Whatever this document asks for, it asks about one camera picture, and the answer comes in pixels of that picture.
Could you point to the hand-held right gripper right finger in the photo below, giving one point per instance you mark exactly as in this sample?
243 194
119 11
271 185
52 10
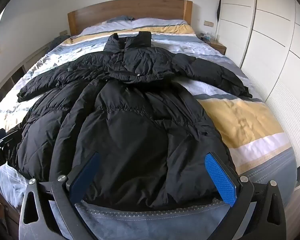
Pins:
221 177

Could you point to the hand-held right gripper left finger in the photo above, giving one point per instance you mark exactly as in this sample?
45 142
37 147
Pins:
86 172

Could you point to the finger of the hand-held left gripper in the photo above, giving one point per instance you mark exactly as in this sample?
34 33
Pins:
12 140

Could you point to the black puffer coat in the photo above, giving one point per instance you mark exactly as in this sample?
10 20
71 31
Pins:
130 130

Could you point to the wooden shelf unit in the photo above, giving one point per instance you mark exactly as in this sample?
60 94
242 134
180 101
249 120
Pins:
12 80

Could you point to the striped duvet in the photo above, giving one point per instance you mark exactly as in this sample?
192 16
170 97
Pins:
240 120

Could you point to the dark blue cloth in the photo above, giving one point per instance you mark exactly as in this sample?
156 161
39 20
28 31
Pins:
57 42

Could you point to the wooden nightstand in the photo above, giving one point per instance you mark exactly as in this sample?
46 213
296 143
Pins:
219 47

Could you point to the clear bottle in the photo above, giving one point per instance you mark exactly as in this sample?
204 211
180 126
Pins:
209 36

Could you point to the white wardrobe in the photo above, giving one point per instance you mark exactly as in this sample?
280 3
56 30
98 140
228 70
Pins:
270 30

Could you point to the blue pillow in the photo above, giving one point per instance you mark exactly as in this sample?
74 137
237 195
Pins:
122 18

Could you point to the wooden headboard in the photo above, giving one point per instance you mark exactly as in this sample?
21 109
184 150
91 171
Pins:
130 10

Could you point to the wall socket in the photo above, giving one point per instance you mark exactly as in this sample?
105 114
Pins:
63 32
208 23

